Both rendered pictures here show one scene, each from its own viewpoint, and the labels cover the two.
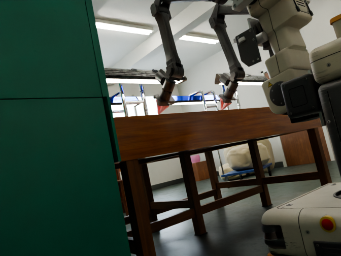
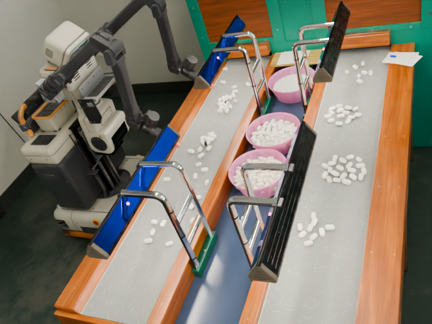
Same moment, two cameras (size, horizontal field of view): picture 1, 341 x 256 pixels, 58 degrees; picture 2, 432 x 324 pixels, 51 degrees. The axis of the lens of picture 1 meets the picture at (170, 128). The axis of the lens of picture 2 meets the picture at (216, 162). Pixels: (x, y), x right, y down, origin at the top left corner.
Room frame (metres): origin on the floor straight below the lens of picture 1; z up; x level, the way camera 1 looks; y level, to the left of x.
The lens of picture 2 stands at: (3.74, -0.75, 2.06)
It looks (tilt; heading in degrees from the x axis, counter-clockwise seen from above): 38 degrees down; 163
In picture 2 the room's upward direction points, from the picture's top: 20 degrees counter-clockwise
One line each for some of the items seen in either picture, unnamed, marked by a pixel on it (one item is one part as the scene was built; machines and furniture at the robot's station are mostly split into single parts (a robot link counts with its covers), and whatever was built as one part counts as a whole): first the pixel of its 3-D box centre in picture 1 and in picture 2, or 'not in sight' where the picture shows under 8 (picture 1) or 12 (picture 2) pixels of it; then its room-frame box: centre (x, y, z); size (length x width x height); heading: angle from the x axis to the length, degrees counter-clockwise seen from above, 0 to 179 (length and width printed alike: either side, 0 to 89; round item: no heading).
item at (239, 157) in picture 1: (247, 156); not in sight; (5.04, -1.14, 0.41); 0.74 x 0.56 x 0.39; 131
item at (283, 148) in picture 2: not in sight; (274, 135); (2.17, 0.07, 0.72); 0.27 x 0.27 x 0.10
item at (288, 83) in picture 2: not in sight; (293, 87); (1.89, 0.40, 0.71); 0.22 x 0.22 x 0.06
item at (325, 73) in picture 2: (102, 101); (332, 38); (2.21, 0.45, 1.08); 0.62 x 0.08 x 0.07; 130
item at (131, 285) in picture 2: not in sight; (200, 156); (2.02, -0.28, 0.73); 1.81 x 0.30 x 0.02; 130
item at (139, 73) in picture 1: (143, 75); (220, 48); (1.78, 0.09, 1.08); 0.62 x 0.08 x 0.07; 130
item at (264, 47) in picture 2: not in sight; (245, 49); (1.45, 0.39, 0.83); 0.30 x 0.06 x 0.07; 40
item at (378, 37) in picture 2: not in sight; (360, 39); (1.97, 0.83, 0.83); 0.30 x 0.06 x 0.07; 40
